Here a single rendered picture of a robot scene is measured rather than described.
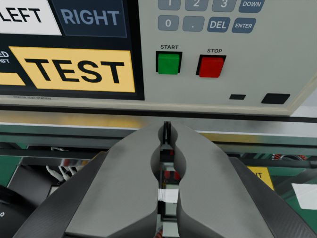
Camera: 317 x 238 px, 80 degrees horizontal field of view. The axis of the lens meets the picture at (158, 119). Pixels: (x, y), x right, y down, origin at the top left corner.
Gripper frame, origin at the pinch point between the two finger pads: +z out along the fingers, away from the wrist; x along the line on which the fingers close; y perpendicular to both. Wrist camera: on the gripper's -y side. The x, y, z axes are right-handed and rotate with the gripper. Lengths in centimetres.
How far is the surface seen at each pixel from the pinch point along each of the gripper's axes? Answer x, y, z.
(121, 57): -4.1, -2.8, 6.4
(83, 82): -8.4, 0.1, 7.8
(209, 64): 3.6, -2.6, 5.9
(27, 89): -15.0, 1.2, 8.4
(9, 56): -14.4, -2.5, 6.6
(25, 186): -36, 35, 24
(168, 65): 0.1, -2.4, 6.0
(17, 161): -21.4, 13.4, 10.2
